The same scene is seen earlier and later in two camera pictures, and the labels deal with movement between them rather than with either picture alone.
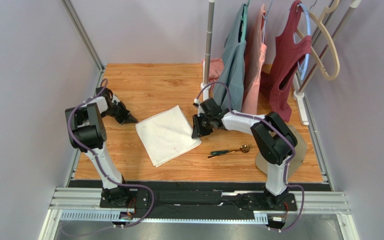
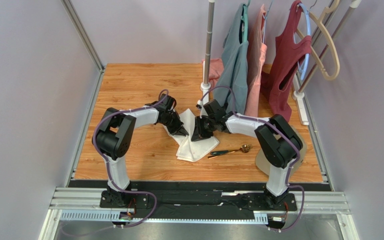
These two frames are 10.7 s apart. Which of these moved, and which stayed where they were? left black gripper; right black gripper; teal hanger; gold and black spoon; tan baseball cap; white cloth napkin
Moved: left black gripper; white cloth napkin
Stayed: tan baseball cap; teal hanger; gold and black spoon; right black gripper
